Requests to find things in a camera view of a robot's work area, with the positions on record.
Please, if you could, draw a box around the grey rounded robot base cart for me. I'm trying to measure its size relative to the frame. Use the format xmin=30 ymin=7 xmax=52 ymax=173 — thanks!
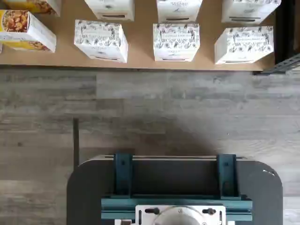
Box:
xmin=67 ymin=153 xmax=284 ymax=225

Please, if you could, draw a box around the white floral print box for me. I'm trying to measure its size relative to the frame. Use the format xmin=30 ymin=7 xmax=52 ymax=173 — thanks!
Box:
xmin=74 ymin=19 xmax=128 ymax=63
xmin=221 ymin=0 xmax=282 ymax=26
xmin=214 ymin=26 xmax=274 ymax=65
xmin=153 ymin=22 xmax=201 ymax=63
xmin=84 ymin=0 xmax=135 ymax=23
xmin=156 ymin=0 xmax=203 ymax=23

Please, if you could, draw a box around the yellow granola box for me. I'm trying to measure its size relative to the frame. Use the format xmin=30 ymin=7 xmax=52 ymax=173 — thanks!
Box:
xmin=0 ymin=0 xmax=62 ymax=16
xmin=0 ymin=9 xmax=57 ymax=53

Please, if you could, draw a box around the black metal shelf rack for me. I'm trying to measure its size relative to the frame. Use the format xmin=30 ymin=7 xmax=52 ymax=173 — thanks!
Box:
xmin=252 ymin=0 xmax=300 ymax=76

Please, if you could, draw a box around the thin black pole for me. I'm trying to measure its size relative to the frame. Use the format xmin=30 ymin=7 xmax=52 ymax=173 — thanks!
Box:
xmin=73 ymin=118 xmax=80 ymax=167

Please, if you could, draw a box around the white metal mounting plate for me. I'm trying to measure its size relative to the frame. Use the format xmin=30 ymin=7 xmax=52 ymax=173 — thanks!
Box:
xmin=135 ymin=204 xmax=227 ymax=225

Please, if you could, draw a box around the teal metal mounting frame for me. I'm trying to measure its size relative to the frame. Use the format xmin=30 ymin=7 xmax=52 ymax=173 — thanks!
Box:
xmin=101 ymin=152 xmax=253 ymax=225

